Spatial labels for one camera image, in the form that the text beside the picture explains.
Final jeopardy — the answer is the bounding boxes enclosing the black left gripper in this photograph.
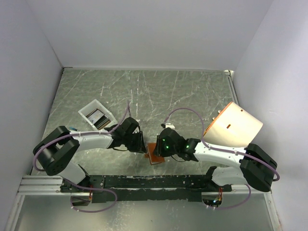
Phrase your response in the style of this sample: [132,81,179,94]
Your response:
[123,130,147,153]

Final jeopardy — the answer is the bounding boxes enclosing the brown leather card holder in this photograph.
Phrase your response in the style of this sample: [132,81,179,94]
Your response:
[144,143,165,165]

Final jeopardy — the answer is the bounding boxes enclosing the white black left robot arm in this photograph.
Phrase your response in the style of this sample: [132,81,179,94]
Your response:
[33,117,147,192]

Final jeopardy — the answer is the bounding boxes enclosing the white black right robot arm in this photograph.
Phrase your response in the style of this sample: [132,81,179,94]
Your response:
[153,128,280,192]

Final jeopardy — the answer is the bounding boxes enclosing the gold striped credit card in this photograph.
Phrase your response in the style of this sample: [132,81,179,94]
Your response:
[86,109,111,130]

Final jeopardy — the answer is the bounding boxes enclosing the white card box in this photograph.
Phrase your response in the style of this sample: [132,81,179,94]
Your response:
[78,99,117,130]

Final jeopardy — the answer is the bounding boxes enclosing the white cylinder with wooden base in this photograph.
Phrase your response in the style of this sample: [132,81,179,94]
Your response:
[204,102,263,147]

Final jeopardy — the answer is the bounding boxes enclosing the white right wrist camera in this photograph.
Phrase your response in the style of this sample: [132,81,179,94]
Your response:
[161,123,175,129]

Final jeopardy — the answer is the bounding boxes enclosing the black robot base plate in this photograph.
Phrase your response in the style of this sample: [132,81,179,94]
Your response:
[60,174,233,204]

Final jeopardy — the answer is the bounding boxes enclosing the aluminium front rail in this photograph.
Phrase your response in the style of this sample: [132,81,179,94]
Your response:
[17,175,89,196]

